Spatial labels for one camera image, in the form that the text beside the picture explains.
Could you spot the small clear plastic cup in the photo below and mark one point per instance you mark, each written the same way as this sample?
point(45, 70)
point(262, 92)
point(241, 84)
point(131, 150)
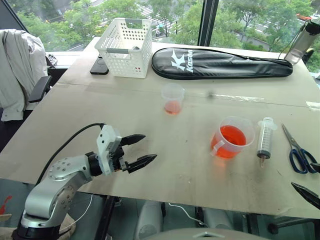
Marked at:
point(173, 100)

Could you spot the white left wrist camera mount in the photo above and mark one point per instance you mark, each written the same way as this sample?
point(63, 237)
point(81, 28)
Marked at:
point(106, 140)

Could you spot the white perforated plastic basket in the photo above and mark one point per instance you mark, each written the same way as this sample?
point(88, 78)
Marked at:
point(125, 62)

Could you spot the black table leg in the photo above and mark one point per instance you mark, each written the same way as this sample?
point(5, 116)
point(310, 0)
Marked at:
point(105, 220)

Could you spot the black chair base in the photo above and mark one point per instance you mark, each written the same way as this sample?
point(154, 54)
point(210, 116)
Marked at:
point(287, 225)

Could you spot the grey jacket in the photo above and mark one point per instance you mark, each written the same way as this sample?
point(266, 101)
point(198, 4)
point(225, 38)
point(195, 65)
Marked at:
point(17, 75)

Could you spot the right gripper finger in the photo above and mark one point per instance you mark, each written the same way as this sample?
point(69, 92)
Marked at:
point(317, 166)
point(310, 195)

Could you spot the dark window frame post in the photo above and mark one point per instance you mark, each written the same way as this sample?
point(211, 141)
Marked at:
point(207, 22)

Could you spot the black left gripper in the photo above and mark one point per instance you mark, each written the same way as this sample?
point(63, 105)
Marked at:
point(118, 162)

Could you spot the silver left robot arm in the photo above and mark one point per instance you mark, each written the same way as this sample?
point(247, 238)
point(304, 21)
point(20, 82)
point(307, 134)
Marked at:
point(62, 172)

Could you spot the black racket bag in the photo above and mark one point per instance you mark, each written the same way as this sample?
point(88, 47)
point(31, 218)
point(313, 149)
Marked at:
point(220, 65)

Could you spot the black smartphone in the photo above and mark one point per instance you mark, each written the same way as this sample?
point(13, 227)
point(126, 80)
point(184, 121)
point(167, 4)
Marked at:
point(98, 68)

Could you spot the large clear measuring cup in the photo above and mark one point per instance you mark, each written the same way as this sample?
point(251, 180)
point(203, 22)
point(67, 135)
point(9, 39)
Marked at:
point(231, 140)

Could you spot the clear water bottle black lid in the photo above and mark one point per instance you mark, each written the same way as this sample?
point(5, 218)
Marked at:
point(301, 42)

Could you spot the large clear plastic syringe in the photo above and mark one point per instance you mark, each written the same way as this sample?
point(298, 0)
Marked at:
point(266, 137)

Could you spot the white rounded cylinder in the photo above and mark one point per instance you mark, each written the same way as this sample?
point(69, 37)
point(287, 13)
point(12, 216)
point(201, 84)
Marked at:
point(147, 220)
point(217, 217)

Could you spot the black office chair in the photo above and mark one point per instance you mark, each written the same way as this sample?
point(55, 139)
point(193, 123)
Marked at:
point(40, 88)

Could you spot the grey rounded shape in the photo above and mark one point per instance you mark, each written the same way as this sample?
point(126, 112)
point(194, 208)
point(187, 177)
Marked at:
point(207, 235)

